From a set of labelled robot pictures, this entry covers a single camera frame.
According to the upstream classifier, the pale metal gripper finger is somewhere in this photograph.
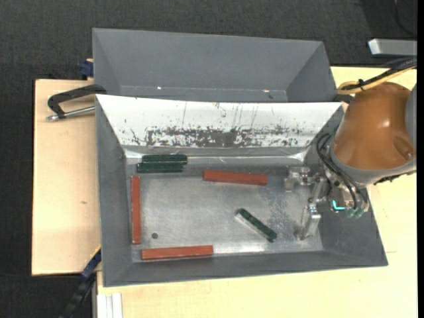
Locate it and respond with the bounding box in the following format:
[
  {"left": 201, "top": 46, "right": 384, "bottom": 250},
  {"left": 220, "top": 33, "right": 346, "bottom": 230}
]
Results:
[
  {"left": 293, "top": 203, "right": 323, "bottom": 242},
  {"left": 284, "top": 166, "right": 314, "bottom": 193}
]

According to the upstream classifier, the dark green flat block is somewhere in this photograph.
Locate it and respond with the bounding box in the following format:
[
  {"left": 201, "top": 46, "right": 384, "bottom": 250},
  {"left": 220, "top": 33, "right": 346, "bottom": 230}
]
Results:
[
  {"left": 136, "top": 162, "right": 185, "bottom": 174},
  {"left": 142, "top": 154, "right": 188, "bottom": 165},
  {"left": 235, "top": 207, "right": 278, "bottom": 244}
]

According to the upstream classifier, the red-brown flat block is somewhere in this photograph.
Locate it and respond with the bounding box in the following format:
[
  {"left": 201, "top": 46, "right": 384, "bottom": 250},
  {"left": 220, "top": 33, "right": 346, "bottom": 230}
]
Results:
[
  {"left": 140, "top": 244, "right": 215, "bottom": 262},
  {"left": 202, "top": 169, "right": 269, "bottom": 187},
  {"left": 131, "top": 175, "right": 143, "bottom": 246}
]

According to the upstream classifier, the grey metal bin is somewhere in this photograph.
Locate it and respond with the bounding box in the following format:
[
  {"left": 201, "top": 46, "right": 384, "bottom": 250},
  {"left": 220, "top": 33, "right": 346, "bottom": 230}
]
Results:
[{"left": 91, "top": 27, "right": 389, "bottom": 288}]

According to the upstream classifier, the pale flat board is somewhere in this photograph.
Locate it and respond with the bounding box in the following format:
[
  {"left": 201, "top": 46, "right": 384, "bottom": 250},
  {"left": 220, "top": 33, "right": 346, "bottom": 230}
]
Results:
[{"left": 31, "top": 78, "right": 102, "bottom": 276}]

